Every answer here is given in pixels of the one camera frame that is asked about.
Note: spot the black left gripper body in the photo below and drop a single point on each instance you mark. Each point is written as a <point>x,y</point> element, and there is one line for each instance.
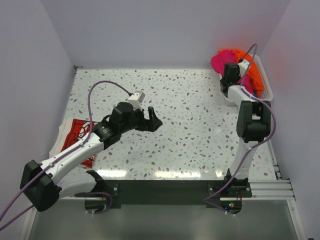
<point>137,122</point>

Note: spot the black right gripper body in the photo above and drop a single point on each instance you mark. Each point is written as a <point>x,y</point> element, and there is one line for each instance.
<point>237,74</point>

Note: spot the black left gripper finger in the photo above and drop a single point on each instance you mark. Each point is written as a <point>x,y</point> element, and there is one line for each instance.
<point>152,125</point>
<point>151,113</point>

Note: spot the magenta t shirt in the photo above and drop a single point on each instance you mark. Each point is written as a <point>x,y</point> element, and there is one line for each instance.
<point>229,56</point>

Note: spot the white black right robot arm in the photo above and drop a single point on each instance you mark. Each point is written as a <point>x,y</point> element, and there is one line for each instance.
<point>252,127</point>

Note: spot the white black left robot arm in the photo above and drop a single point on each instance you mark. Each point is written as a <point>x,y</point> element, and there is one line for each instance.
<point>40,182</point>

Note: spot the orange t shirt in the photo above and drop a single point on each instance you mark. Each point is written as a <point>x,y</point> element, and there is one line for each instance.
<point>253,74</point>

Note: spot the white plastic basket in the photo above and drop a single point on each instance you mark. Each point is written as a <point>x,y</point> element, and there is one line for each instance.
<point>267,93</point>

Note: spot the folded white red t shirt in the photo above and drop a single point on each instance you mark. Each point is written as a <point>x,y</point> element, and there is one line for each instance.
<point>70,131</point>

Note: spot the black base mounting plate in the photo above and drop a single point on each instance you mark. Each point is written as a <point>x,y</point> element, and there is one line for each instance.
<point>210,193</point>

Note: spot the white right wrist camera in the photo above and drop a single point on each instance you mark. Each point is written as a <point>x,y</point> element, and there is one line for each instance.
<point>244,66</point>

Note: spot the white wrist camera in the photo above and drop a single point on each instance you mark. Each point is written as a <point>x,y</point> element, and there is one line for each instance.
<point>136,100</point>
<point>244,66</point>

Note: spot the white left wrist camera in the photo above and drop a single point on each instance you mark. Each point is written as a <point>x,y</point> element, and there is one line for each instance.
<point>136,100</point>

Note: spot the aluminium rail frame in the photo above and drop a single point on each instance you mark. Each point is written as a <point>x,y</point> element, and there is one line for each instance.
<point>262,190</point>

